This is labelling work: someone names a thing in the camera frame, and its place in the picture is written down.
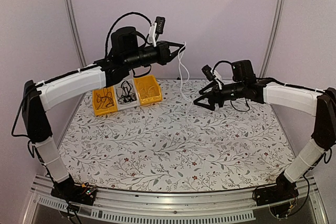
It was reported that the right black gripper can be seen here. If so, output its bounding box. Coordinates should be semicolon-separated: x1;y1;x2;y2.
194;81;246;111

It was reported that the black ribbon cable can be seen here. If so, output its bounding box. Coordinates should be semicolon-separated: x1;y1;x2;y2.
117;80;139;104

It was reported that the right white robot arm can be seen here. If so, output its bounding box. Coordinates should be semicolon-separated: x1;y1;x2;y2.
193;60;335;201

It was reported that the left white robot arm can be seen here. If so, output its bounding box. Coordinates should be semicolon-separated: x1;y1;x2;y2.
16;12;185;200

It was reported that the right yellow plastic bin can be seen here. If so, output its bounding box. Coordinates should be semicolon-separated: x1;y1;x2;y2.
133;75;163;105

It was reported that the yellow plastic bin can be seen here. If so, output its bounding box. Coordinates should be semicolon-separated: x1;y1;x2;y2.
92;87;118;116
133;75;163;105

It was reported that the white translucent plastic bin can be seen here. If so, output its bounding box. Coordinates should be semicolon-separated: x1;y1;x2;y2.
113;78;140;111

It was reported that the left yellow plastic bin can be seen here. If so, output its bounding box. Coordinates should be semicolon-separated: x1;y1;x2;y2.
92;87;118;116

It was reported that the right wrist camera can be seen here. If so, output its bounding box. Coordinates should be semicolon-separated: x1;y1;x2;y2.
202;65;224;90

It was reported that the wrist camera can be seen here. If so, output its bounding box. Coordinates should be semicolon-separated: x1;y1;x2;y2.
147;16;166;47
202;65;224;90

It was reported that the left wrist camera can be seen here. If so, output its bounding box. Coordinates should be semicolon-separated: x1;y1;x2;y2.
147;16;166;47

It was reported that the front aluminium rail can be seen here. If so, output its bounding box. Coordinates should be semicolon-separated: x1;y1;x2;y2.
23;175;329;223

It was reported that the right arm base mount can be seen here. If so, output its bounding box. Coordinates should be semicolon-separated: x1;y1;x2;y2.
252;172;299;219

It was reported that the right aluminium frame post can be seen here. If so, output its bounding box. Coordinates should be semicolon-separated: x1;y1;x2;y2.
259;0;285;78

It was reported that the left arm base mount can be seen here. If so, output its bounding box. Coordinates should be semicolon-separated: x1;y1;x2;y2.
51;175;97;206

